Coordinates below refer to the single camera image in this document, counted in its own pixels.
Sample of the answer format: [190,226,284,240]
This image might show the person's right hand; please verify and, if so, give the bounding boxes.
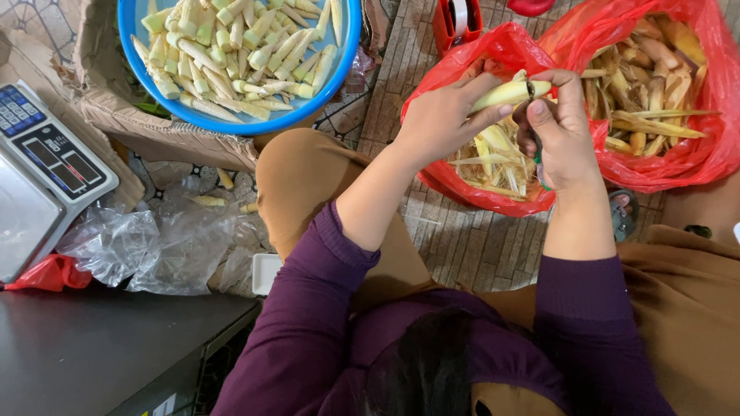
[512,69,605,194]

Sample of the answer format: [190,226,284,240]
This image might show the person's left hand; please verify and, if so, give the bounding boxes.
[392,57,515,174]

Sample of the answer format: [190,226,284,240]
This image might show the green handled small knife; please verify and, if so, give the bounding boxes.
[525,80,552,192]

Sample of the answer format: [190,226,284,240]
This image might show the unpeeled baby corn ear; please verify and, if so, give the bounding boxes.
[469,69,553,114]

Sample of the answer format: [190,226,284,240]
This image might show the grey sandal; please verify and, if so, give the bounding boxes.
[607,188,641,243]

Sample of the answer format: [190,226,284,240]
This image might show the heap of corn husks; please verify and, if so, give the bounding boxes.
[448,16,722,202]

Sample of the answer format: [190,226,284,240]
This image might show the red tape dispenser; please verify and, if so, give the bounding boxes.
[432,0,484,59]

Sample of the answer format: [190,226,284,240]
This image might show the blue plastic basin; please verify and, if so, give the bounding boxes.
[117,0,363,136]

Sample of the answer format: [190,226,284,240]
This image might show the person's brown trousers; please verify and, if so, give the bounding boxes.
[255,127,740,416]

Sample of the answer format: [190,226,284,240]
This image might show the red plastic object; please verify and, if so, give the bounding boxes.
[507,0,556,17]

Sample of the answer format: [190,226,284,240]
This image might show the pile of peeled baby corn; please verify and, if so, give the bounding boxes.
[131,0,344,124]

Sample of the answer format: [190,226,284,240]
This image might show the person's purple sweater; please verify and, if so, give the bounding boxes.
[210,200,677,416]

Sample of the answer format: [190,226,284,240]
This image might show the white foam tray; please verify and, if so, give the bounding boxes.
[252,253,284,297]

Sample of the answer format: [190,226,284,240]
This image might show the clear plastic bags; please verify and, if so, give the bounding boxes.
[55,176,272,297]

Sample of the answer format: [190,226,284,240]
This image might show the brown cardboard box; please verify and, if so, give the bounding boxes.
[0,0,260,211]

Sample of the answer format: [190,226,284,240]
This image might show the digital weighing scale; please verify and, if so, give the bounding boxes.
[0,82,120,285]

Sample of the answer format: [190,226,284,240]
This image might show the dark metal table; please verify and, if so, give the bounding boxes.
[0,282,262,416]

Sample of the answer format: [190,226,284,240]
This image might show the small red plastic bag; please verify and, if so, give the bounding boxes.
[3,253,93,292]

